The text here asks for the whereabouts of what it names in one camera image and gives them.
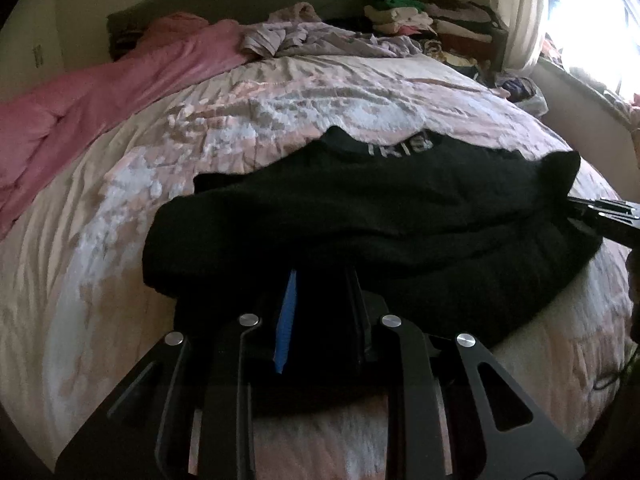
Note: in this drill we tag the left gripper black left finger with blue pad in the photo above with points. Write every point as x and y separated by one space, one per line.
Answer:
184 410

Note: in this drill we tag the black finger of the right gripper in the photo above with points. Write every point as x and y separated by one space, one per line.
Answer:
616 220

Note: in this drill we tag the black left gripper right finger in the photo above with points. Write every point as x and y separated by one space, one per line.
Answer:
453 412

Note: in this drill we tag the black sweater orange pink patches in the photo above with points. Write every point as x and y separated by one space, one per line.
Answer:
449 235

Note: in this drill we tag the white plastic bag with clothes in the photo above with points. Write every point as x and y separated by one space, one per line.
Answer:
524 93

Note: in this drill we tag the stack of folded clothes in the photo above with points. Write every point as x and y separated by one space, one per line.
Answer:
463 28

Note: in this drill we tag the pink white patterned bedspread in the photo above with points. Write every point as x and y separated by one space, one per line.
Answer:
75 316

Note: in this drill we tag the cream window curtain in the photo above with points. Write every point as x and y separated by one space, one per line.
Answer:
526 22

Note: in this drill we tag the pink comforter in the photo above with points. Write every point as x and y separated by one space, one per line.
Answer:
45 129

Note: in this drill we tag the lavender crumpled garment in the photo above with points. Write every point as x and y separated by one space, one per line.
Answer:
299 31

